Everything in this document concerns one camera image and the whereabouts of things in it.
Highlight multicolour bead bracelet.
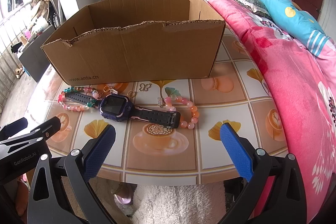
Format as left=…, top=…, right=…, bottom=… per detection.
left=57, top=86, right=99, bottom=112

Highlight purple kids smartwatch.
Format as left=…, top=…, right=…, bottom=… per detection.
left=59, top=90, right=181, bottom=128

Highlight gold ring earring with charm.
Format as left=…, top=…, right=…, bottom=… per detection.
left=103, top=85, right=118, bottom=94

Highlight gold butterfly brooch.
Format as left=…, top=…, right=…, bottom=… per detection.
left=139, top=83, right=151, bottom=92

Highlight silver rhinestone pendant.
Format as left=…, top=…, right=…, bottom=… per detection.
left=157, top=97, right=165, bottom=107

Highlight dark grey cabinet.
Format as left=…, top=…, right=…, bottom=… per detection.
left=17, top=25, right=55, bottom=83

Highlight patterned tablecloth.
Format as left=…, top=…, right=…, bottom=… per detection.
left=86, top=29, right=287, bottom=185

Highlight pink floral blanket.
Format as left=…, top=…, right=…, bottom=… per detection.
left=204, top=0, right=335, bottom=221

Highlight brown cardboard box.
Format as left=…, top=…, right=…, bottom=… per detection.
left=42, top=0, right=226, bottom=86

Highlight blue cartoon pillow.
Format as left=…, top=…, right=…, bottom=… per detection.
left=260, top=0, right=335, bottom=59

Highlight grey lace pillow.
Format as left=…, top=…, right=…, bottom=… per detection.
left=235, top=0, right=272, bottom=20

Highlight pink orange bead bracelet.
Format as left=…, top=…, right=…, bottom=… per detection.
left=163, top=96, right=200, bottom=130

